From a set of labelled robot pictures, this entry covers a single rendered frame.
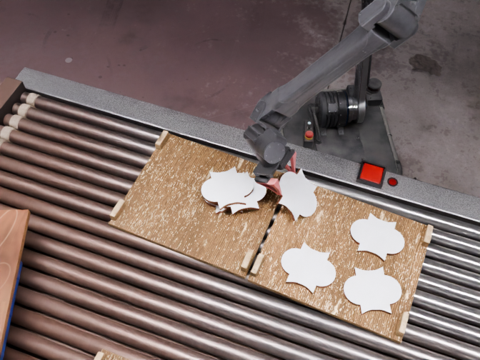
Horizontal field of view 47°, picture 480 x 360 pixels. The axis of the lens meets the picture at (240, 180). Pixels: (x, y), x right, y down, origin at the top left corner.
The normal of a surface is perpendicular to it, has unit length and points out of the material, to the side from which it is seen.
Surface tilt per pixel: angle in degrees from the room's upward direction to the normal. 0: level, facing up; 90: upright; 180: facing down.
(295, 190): 43
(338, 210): 0
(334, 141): 0
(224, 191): 0
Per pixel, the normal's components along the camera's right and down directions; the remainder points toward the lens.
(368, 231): 0.01, -0.55
